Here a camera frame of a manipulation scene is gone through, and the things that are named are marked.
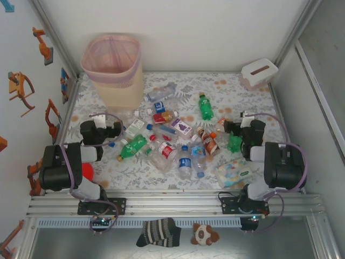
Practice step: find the orange block wall model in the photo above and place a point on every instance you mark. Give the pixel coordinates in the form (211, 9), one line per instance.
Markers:
(2, 144)

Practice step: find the beige bin with pink liner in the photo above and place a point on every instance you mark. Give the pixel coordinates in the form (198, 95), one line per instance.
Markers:
(121, 89)

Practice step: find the clear bottle orange cap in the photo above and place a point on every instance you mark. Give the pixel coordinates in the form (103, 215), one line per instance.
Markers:
(221, 140)

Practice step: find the crushed clear bottle red cap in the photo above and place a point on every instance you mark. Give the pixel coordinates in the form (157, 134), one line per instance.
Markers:
(152, 137)

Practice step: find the clear bottle red white label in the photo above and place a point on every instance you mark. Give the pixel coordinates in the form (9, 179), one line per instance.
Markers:
(165, 150)

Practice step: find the water bottle dark blue label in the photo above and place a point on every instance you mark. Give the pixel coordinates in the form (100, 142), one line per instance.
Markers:
(184, 163)

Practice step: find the orange claw wall model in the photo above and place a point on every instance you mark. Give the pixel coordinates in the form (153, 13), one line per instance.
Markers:
(16, 89)

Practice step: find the white window frame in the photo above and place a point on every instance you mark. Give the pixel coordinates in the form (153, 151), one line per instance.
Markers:
(319, 94)

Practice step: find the bottle red yellow label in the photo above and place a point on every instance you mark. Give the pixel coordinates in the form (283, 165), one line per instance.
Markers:
(161, 117)

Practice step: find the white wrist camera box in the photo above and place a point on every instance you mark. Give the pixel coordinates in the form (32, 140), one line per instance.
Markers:
(99, 120)
(246, 120)

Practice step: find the brown white plush toy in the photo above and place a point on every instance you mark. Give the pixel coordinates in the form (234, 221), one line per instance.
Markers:
(203, 234)

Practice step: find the crushed clear bottle blue cap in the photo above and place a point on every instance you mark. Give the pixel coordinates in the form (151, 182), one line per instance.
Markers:
(165, 129)

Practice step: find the red plush toy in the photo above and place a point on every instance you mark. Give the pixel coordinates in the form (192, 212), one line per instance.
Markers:
(87, 171)

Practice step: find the clear bottle green cap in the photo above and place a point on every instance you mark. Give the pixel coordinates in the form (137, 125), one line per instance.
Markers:
(161, 166)

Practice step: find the brown coffee drink bottle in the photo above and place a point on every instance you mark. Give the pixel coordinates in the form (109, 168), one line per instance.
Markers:
(210, 145)

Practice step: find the aluminium table rail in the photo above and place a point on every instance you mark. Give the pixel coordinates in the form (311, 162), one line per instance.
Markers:
(175, 202)

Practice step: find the bottle purple grape label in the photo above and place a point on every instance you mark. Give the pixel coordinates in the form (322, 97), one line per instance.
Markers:
(181, 126)

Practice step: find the crushed bottle light blue label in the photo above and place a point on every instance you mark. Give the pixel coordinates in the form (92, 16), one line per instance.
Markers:
(199, 151)

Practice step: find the clear bottle blue white label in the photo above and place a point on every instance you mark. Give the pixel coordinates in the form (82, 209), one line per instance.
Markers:
(159, 107)

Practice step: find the aluminium corner post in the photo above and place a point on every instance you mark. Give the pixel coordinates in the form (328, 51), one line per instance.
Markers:
(56, 37)
(296, 29)

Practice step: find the blue orange wall model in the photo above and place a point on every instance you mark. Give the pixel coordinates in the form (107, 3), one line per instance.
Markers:
(64, 83)

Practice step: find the black white striped sock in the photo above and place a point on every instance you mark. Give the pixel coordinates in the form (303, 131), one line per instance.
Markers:
(159, 232)

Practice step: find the green soda bottle yellow cap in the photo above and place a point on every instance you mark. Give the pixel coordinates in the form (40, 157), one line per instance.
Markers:
(132, 147)

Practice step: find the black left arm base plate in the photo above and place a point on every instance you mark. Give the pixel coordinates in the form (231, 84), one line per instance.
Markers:
(118, 205)

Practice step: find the white pink tissue box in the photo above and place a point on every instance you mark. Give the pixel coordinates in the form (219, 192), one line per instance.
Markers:
(258, 74)

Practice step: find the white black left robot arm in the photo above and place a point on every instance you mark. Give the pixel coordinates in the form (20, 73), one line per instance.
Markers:
(59, 167)

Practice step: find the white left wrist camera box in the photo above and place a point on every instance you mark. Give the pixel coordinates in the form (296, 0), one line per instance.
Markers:
(99, 120)

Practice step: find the small circuit board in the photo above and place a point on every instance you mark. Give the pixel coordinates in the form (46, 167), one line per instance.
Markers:
(101, 221)

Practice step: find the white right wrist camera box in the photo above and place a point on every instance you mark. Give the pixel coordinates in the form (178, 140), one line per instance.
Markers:
(246, 120)

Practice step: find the soft tissue pack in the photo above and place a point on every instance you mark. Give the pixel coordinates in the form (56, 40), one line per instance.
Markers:
(234, 172)

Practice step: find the floral table cloth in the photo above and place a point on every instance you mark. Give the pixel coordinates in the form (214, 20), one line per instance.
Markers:
(229, 91)

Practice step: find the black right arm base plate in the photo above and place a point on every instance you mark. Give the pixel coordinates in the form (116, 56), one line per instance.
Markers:
(229, 205)

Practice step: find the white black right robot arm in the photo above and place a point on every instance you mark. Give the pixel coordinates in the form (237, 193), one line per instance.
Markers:
(283, 167)

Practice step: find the crushed green bottle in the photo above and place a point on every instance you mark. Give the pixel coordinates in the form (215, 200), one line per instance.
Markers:
(233, 144)

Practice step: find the bottle white green label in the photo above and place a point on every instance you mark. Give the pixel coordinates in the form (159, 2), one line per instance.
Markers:
(134, 127)

